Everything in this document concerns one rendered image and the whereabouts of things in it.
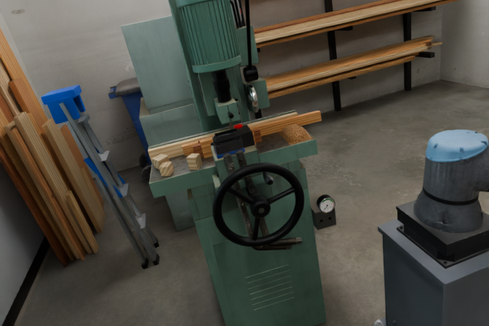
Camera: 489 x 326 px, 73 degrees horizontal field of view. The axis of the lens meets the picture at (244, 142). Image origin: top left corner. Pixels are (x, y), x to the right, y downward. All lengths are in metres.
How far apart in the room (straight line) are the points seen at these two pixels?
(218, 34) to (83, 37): 2.55
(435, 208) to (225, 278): 0.79
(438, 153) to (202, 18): 0.82
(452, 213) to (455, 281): 0.19
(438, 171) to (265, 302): 0.86
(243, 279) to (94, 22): 2.78
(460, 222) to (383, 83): 3.48
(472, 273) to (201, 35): 1.09
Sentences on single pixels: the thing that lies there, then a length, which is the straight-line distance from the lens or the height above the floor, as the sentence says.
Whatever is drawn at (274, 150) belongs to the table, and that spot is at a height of 0.90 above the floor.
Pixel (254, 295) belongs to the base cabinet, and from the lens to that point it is 1.50.
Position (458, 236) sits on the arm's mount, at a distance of 1.20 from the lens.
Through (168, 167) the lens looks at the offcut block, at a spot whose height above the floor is 0.93.
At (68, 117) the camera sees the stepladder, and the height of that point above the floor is 1.03.
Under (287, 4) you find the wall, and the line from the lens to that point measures 3.82.
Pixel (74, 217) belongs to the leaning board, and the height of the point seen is 0.30.
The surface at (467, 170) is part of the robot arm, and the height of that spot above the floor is 0.84.
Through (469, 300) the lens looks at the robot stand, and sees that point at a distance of 1.33.
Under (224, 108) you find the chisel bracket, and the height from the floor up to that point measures 1.06.
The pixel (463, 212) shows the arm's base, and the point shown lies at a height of 0.70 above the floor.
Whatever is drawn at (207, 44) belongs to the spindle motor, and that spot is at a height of 1.29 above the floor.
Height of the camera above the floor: 1.38
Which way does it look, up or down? 22 degrees down
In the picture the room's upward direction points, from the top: 12 degrees counter-clockwise
